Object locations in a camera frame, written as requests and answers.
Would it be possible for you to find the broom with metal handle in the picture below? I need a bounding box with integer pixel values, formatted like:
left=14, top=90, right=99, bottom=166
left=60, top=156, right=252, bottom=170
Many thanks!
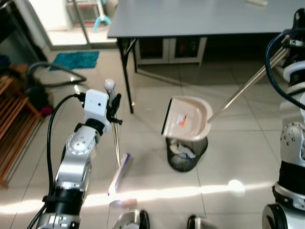
left=103, top=78, right=132, bottom=197

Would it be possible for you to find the beige long-handled dustpan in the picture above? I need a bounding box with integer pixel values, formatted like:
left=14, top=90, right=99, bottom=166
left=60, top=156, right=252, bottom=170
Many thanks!
left=161, top=47, right=290, bottom=142

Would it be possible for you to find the teal floor mat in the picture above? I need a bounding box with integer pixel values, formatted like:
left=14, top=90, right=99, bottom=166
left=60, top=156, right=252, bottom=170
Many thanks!
left=49, top=51, right=101, bottom=72

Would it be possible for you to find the dark red small object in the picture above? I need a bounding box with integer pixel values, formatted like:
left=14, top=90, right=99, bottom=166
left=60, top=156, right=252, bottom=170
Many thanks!
left=40, top=106, right=53, bottom=117

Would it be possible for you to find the white crumpled trash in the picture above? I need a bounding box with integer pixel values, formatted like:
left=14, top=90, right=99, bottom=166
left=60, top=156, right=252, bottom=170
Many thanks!
left=170, top=141, right=197, bottom=158

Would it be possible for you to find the white low cabinet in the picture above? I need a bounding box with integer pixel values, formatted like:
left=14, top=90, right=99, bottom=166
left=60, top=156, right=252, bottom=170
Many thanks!
left=134, top=37, right=208, bottom=66

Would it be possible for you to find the black mesh waste bin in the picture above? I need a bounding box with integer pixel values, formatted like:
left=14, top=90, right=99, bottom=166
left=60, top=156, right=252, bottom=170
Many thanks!
left=165, top=135, right=209, bottom=173

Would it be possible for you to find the light blue plastic hook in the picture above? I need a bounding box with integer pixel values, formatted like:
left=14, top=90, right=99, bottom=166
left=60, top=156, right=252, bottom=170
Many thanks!
left=93, top=0, right=112, bottom=34

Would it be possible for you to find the wooden slatted rack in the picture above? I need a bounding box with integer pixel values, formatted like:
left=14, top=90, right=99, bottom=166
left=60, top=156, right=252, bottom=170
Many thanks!
left=0, top=73, right=44, bottom=187

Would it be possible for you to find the grey table with black legs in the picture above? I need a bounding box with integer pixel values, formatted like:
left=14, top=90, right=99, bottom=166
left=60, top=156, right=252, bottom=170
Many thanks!
left=107, top=0, right=305, bottom=115

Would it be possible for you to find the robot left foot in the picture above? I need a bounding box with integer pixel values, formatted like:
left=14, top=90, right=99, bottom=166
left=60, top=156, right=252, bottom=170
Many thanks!
left=112, top=209, right=151, bottom=229

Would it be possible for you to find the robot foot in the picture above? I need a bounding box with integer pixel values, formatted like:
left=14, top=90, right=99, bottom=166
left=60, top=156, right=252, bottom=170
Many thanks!
left=186, top=215, right=221, bottom=229
left=112, top=209, right=151, bottom=229

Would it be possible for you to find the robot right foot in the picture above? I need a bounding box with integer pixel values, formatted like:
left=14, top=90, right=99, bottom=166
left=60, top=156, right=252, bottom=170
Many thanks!
left=186, top=215, right=221, bottom=229

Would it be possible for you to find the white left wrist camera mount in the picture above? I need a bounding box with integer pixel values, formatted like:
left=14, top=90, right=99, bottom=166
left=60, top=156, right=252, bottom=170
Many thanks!
left=84, top=89, right=112, bottom=127

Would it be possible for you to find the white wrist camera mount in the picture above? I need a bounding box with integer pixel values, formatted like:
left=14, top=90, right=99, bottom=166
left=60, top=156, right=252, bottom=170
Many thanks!
left=284, top=42, right=305, bottom=84
left=84, top=89, right=112, bottom=127

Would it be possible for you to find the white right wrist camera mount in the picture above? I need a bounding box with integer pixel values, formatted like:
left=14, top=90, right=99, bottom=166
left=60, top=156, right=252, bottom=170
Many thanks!
left=284, top=42, right=305, bottom=84

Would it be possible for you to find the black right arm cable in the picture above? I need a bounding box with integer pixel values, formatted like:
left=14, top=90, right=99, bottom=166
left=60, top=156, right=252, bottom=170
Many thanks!
left=264, top=28, right=305, bottom=110

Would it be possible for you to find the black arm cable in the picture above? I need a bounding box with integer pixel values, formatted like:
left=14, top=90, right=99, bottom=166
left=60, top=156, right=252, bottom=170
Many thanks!
left=264, top=28, right=305, bottom=110
left=28, top=94, right=87, bottom=229

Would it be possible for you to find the grey vacuum hose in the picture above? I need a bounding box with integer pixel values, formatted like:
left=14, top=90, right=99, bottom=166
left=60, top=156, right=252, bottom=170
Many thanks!
left=26, top=62, right=89, bottom=90

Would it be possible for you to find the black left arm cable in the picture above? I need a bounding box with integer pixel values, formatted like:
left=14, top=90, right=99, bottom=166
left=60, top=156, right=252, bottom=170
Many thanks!
left=28, top=94, right=87, bottom=229

